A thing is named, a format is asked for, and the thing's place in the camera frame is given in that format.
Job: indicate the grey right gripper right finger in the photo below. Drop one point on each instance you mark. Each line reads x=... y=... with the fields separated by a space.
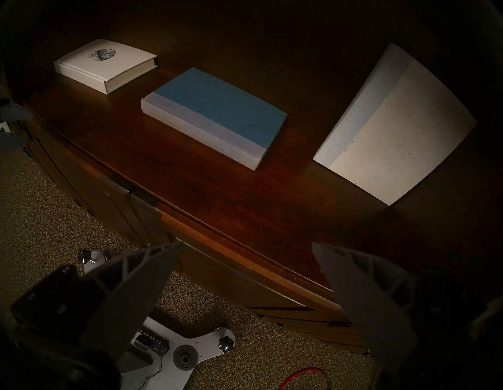
x=361 y=298

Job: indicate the grey metal robot base plate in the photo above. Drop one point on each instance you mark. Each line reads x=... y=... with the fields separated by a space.
x=173 y=373

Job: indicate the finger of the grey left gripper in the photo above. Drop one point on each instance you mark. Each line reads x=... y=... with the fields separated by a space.
x=13 y=113
x=7 y=142

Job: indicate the cream book with grey spine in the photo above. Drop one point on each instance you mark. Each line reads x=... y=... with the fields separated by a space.
x=401 y=133

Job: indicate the black round rubber pad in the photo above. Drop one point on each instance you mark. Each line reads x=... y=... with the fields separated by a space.
x=184 y=357

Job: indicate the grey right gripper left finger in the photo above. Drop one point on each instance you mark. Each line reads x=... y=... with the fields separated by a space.
x=129 y=291

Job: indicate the white book with round emblem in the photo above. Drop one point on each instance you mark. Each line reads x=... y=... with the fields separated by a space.
x=106 y=63

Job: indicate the blue book with grey spine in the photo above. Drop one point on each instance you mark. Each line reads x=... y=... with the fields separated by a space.
x=220 y=114

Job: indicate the black star knob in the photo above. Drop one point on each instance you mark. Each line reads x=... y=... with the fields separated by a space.
x=226 y=344
x=84 y=256

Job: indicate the black electronics module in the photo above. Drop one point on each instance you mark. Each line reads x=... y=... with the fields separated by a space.
x=151 y=342

